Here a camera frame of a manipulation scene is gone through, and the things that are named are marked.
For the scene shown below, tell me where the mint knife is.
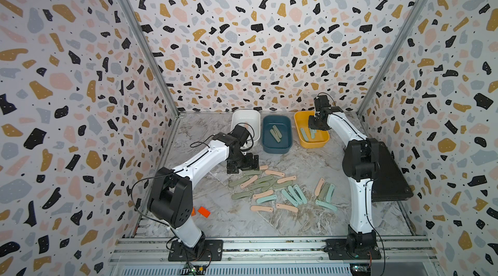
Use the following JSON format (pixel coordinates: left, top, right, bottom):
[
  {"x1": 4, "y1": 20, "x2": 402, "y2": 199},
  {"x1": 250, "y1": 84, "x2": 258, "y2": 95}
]
[
  {"x1": 256, "y1": 194, "x2": 277, "y2": 204},
  {"x1": 326, "y1": 183, "x2": 335, "y2": 203},
  {"x1": 300, "y1": 128, "x2": 309, "y2": 142}
]

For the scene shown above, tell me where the green knife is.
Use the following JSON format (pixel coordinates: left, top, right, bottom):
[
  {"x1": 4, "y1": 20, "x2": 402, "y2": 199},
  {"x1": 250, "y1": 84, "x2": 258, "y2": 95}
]
[{"x1": 273, "y1": 125, "x2": 282, "y2": 139}]

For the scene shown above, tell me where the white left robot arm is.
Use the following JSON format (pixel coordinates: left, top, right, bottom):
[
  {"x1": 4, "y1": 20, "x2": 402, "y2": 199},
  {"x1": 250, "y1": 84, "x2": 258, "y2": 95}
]
[{"x1": 147, "y1": 124, "x2": 259, "y2": 250}]

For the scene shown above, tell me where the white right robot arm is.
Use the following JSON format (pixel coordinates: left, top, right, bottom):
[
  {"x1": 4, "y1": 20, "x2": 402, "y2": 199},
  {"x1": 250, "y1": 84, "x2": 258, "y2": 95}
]
[{"x1": 308, "y1": 93, "x2": 379, "y2": 255}]

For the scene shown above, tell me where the yellow storage box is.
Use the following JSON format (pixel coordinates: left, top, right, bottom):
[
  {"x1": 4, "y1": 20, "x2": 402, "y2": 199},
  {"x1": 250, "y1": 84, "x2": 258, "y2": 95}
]
[{"x1": 294, "y1": 111, "x2": 330, "y2": 148}]

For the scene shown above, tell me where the dark teal storage box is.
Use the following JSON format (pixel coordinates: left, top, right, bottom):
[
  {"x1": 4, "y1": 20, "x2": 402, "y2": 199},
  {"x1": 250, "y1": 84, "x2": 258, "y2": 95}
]
[{"x1": 262, "y1": 115, "x2": 293, "y2": 154}]

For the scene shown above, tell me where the white storage box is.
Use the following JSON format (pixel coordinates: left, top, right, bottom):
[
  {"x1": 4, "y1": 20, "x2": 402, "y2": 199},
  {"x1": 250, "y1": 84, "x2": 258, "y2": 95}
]
[{"x1": 231, "y1": 110, "x2": 261, "y2": 148}]

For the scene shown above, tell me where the pink knife front centre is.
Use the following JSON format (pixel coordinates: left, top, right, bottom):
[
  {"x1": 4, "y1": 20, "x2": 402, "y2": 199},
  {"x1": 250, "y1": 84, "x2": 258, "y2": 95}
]
[{"x1": 250, "y1": 206, "x2": 274, "y2": 213}]

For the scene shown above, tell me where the pink knife upper right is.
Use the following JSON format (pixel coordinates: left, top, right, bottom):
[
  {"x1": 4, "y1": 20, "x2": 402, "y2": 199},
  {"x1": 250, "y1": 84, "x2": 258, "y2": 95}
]
[{"x1": 277, "y1": 176, "x2": 297, "y2": 184}]

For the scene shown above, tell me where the pink knife right upright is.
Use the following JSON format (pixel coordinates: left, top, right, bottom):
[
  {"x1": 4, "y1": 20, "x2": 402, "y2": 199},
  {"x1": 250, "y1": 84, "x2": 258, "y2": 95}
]
[{"x1": 314, "y1": 178, "x2": 325, "y2": 197}]

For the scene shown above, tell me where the orange block large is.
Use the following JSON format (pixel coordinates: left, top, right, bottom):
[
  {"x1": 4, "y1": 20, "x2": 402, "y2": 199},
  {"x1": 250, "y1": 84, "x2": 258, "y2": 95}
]
[{"x1": 198, "y1": 207, "x2": 211, "y2": 218}]

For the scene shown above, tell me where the pink knife front right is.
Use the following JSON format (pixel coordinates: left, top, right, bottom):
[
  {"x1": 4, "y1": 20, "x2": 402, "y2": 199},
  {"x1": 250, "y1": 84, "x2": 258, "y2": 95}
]
[{"x1": 276, "y1": 203, "x2": 298, "y2": 213}]

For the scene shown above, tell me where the mint knife horizontal right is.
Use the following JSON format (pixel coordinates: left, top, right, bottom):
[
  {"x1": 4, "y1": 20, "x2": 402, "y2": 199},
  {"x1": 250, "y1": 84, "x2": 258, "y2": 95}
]
[{"x1": 315, "y1": 200, "x2": 338, "y2": 212}]

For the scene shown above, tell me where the black case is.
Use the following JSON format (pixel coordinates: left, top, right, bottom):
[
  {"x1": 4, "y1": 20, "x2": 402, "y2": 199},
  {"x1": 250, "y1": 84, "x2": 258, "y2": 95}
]
[{"x1": 372, "y1": 142, "x2": 413, "y2": 202}]

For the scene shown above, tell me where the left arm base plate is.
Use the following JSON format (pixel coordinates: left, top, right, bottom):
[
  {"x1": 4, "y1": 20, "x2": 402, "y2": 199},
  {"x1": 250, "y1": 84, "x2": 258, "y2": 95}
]
[{"x1": 168, "y1": 239, "x2": 224, "y2": 262}]

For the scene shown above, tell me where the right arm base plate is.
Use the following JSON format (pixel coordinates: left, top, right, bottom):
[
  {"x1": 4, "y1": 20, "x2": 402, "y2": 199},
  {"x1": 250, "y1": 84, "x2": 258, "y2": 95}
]
[{"x1": 323, "y1": 238, "x2": 382, "y2": 260}]

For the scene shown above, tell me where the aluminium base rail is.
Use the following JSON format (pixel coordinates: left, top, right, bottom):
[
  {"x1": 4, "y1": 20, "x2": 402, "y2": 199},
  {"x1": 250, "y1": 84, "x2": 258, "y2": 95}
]
[{"x1": 109, "y1": 235, "x2": 445, "y2": 275}]

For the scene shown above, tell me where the aluminium frame post right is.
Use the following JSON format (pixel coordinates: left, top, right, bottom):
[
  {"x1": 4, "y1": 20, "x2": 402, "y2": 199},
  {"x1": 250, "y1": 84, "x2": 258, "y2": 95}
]
[{"x1": 357, "y1": 0, "x2": 428, "y2": 119}]

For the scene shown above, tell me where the aluminium frame post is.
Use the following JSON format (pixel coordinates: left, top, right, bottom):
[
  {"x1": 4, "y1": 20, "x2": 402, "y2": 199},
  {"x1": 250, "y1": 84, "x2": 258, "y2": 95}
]
[
  {"x1": 117, "y1": 0, "x2": 180, "y2": 119},
  {"x1": 357, "y1": 0, "x2": 428, "y2": 119}
]

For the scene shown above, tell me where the aluminium frame post left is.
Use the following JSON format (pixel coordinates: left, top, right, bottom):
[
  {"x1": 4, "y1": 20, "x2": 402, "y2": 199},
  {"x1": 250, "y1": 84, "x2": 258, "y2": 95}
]
[{"x1": 117, "y1": 0, "x2": 180, "y2": 119}]

